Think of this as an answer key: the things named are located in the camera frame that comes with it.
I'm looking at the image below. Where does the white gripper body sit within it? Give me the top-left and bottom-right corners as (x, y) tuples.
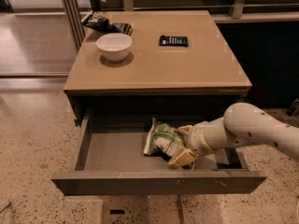
(188, 121), (215, 156)

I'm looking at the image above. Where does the green jalapeno chip bag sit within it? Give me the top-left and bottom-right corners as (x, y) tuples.
(143, 118), (187, 158)

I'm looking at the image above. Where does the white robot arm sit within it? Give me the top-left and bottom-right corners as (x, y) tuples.
(168, 103), (299, 169)

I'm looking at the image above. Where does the brown cabinet with counter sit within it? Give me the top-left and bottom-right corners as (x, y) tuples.
(64, 10), (251, 121)

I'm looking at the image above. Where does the open grey top drawer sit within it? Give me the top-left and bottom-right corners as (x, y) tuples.
(51, 111), (267, 195)

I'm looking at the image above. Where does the dark blue chip bag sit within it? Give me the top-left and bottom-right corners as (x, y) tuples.
(81, 11), (133, 35)

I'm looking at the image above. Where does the black floor outlet slot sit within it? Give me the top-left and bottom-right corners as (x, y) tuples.
(110, 209), (125, 215)

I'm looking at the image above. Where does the white ceramic bowl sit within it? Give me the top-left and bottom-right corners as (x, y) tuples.
(96, 33), (133, 63)

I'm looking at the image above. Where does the metal railing frame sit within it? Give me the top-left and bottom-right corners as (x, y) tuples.
(62, 0), (299, 45)

